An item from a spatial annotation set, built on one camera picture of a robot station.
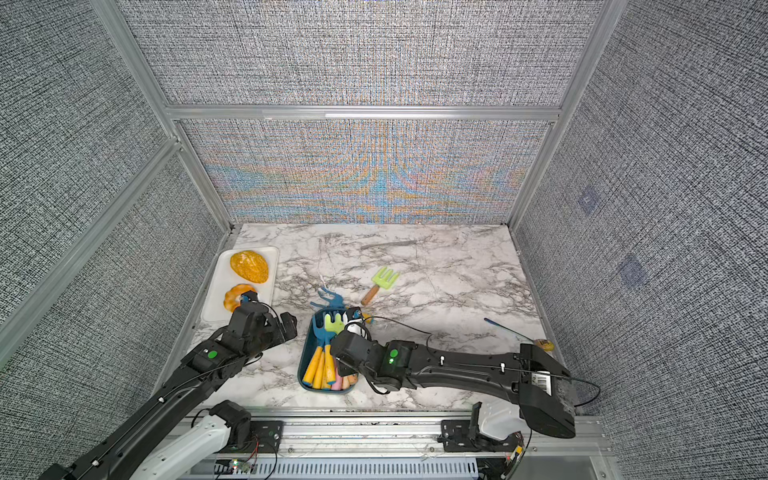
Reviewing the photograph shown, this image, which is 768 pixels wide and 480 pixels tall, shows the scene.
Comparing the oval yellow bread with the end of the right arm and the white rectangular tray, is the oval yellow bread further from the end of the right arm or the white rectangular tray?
the end of the right arm

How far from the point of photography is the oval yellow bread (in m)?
1.03

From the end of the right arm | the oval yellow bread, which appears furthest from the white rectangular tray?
the end of the right arm

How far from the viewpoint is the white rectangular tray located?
0.98 meters

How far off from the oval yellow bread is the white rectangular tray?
1 centimetres
